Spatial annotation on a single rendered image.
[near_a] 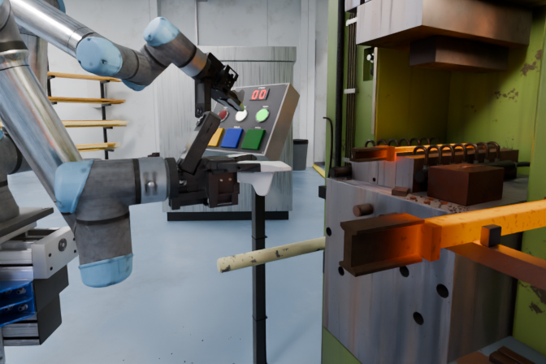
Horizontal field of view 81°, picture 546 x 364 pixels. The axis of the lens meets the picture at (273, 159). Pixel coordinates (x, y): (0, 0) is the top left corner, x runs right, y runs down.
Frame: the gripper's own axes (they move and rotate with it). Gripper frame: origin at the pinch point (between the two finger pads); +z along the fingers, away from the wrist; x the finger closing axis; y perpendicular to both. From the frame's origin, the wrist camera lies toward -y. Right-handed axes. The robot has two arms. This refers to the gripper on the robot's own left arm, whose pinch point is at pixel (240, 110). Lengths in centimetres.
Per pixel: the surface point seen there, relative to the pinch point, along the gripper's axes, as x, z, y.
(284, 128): -7.0, 15.7, 2.2
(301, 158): 281, 449, 160
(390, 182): -48, 10, -14
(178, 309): 75, 77, -83
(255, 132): -0.5, 9.5, -2.8
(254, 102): 5.8, 10.3, 9.7
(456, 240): -67, -25, -32
